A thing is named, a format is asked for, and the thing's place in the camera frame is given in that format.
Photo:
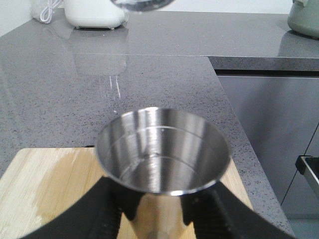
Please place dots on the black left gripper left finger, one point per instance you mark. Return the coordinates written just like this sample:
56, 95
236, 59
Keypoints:
96, 215

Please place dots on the green rice cooker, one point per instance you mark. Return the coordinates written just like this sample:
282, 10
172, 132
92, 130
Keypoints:
304, 17

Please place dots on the grey cabinet front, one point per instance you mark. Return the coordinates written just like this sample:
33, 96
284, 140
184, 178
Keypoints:
280, 116

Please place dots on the black metal tray corner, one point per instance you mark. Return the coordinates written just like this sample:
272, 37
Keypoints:
308, 166

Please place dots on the clear glass beaker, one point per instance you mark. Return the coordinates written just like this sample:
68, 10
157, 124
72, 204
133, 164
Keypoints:
141, 5

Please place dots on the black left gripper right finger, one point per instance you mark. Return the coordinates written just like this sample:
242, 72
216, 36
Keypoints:
229, 214

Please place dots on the white kitchen appliance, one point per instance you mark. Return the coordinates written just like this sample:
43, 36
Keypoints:
93, 14

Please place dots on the steel double jigger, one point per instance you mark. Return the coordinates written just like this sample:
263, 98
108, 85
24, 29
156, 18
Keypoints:
162, 163

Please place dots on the wooden cutting board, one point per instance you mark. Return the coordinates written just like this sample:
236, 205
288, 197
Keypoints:
42, 183

